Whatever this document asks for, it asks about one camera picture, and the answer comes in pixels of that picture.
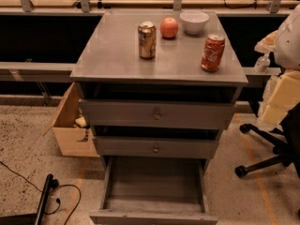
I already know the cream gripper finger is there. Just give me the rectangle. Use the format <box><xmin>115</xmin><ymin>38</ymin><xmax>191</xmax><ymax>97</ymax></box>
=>
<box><xmin>259</xmin><ymin>69</ymin><xmax>300</xmax><ymax>126</ymax></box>

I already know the red coke can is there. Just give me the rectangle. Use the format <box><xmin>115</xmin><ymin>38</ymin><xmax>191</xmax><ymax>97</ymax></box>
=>
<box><xmin>201</xmin><ymin>34</ymin><xmax>225</xmax><ymax>71</ymax></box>

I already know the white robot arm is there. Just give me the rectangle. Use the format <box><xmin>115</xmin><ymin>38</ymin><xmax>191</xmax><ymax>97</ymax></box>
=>
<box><xmin>254</xmin><ymin>5</ymin><xmax>300</xmax><ymax>125</ymax></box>

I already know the top grey drawer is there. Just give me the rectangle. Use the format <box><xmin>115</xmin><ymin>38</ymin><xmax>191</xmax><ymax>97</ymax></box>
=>
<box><xmin>80</xmin><ymin>99</ymin><xmax>234</xmax><ymax>129</ymax></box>

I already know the grey drawer cabinet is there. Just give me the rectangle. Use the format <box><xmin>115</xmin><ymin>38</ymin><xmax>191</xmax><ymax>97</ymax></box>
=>
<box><xmin>69</xmin><ymin>10</ymin><xmax>249</xmax><ymax>173</ymax></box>

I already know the gold soda can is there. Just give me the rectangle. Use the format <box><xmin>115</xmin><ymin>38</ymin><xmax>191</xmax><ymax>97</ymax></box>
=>
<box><xmin>138</xmin><ymin>21</ymin><xmax>157</xmax><ymax>59</ymax></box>

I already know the bottom grey open drawer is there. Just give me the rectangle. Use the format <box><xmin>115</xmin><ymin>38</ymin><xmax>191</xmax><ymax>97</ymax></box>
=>
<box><xmin>90</xmin><ymin>157</ymin><xmax>218</xmax><ymax>225</ymax></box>

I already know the middle grey drawer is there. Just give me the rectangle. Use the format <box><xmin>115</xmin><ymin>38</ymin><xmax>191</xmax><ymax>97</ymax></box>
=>
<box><xmin>93</xmin><ymin>137</ymin><xmax>218</xmax><ymax>158</ymax></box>

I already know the hand sanitizer bottle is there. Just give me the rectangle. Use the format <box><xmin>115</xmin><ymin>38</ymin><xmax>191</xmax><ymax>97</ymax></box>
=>
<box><xmin>254</xmin><ymin>53</ymin><xmax>271</xmax><ymax>73</ymax></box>

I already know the black office chair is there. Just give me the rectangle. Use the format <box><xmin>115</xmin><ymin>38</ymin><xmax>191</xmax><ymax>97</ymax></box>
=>
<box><xmin>234</xmin><ymin>103</ymin><xmax>300</xmax><ymax>177</ymax></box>

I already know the white bowl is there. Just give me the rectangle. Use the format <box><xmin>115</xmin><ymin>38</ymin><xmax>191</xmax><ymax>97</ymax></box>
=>
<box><xmin>180</xmin><ymin>10</ymin><xmax>209</xmax><ymax>35</ymax></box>

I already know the red apple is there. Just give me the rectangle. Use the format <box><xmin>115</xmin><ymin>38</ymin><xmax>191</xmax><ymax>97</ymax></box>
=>
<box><xmin>160</xmin><ymin>17</ymin><xmax>178</xmax><ymax>38</ymax></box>

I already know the cardboard box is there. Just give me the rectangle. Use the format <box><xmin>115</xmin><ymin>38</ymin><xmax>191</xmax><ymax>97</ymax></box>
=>
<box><xmin>43</xmin><ymin>83</ymin><xmax>98</xmax><ymax>158</ymax></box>

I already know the black stand base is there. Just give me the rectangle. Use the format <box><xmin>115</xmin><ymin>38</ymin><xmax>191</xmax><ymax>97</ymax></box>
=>
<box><xmin>0</xmin><ymin>174</ymin><xmax>53</xmax><ymax>225</ymax></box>

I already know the black floor cable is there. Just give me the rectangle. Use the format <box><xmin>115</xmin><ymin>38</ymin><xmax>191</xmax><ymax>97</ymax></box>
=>
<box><xmin>0</xmin><ymin>160</ymin><xmax>83</xmax><ymax>225</ymax></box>

